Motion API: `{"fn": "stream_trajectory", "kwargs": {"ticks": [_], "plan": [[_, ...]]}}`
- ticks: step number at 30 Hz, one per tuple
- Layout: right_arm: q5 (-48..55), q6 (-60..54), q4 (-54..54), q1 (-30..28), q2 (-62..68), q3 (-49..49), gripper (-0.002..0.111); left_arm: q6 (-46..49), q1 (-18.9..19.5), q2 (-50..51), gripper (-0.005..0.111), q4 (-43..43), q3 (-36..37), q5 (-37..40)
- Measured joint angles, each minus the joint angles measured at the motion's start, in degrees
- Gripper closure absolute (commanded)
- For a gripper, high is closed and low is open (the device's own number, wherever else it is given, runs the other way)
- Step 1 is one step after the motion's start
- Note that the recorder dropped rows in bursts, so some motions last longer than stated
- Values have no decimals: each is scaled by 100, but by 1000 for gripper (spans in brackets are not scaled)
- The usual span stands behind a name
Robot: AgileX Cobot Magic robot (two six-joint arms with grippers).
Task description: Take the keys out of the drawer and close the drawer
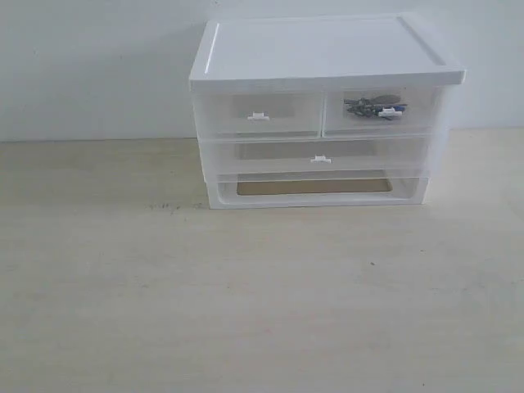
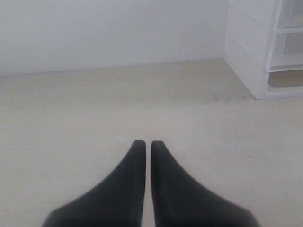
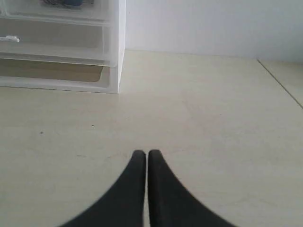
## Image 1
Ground key bunch with blue tag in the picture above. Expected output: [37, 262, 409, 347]
[344, 95, 408, 120]

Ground white plastic drawer cabinet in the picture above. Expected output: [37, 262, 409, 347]
[189, 13, 466, 209]

